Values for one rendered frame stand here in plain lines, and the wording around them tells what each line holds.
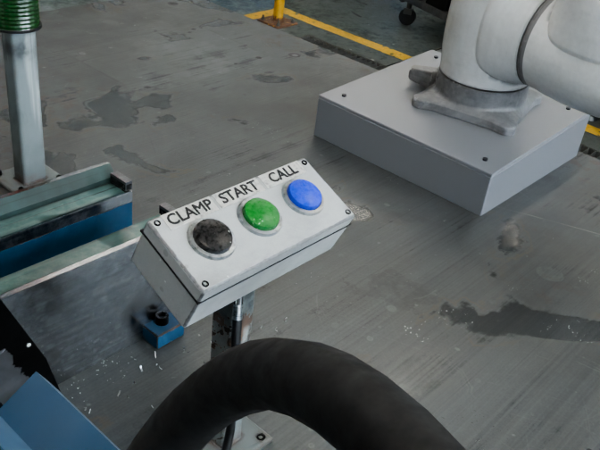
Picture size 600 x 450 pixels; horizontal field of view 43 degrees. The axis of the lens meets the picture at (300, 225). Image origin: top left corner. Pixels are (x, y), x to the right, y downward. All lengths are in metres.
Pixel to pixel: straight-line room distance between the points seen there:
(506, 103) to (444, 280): 0.39
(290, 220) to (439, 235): 0.55
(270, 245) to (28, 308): 0.27
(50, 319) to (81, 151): 0.53
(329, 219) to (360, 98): 0.72
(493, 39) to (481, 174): 0.21
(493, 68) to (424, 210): 0.25
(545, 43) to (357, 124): 0.32
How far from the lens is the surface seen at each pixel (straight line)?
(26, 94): 1.11
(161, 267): 0.57
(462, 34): 1.28
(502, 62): 1.25
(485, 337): 0.96
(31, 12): 1.06
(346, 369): 0.16
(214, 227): 0.56
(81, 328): 0.81
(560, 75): 1.19
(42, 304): 0.76
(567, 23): 1.17
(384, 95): 1.36
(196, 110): 1.41
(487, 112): 1.31
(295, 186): 0.62
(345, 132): 1.31
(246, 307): 0.66
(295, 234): 0.60
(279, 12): 4.56
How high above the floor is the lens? 1.38
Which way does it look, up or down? 32 degrees down
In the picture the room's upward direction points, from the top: 7 degrees clockwise
